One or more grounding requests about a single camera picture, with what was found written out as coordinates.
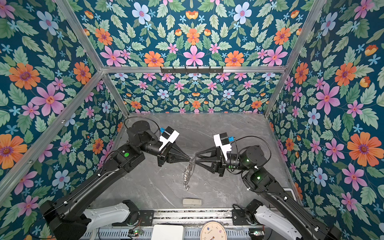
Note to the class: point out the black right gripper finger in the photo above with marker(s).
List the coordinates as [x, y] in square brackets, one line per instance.
[207, 155]
[208, 165]

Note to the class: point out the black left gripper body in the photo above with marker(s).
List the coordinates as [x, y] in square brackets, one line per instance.
[162, 155]

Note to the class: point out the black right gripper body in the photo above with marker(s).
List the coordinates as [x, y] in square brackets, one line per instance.
[221, 157]

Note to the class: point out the silver keys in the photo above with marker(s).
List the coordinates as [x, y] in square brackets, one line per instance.
[188, 172]

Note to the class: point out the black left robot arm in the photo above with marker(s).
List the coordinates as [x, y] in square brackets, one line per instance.
[70, 217]

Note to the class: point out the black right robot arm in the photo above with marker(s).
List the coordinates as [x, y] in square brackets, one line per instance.
[258, 180]

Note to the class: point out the small white block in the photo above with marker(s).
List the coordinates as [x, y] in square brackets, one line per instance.
[191, 202]

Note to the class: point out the round analog clock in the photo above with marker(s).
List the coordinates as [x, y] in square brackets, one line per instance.
[213, 231]

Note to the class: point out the white box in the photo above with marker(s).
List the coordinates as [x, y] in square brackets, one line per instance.
[168, 232]

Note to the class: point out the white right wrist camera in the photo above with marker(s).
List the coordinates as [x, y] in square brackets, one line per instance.
[223, 142]

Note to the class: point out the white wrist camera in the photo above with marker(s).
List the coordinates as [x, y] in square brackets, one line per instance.
[223, 142]
[169, 135]

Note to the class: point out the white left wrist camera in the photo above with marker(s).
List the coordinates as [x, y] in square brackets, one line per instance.
[169, 135]

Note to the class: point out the aluminium front rail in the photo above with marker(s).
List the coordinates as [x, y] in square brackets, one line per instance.
[198, 216]

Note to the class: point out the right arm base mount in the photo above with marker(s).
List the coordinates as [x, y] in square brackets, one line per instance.
[256, 213]

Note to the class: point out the black hook rail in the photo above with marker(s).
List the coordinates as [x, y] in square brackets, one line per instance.
[191, 70]

